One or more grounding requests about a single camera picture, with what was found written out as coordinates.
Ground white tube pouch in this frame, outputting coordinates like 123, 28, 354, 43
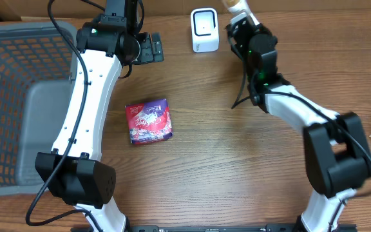
222, 0, 260, 26

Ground red purple snack pack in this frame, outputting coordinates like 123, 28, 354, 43
125, 99, 173, 144

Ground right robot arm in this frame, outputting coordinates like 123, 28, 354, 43
225, 13, 371, 231

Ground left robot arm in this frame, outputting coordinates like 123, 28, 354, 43
35, 1, 164, 231

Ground white barcode scanner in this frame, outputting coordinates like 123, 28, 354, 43
190, 8, 220, 53

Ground grey plastic shopping basket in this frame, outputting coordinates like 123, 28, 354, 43
0, 21, 77, 196

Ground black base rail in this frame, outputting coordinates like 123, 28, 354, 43
71, 224, 359, 232

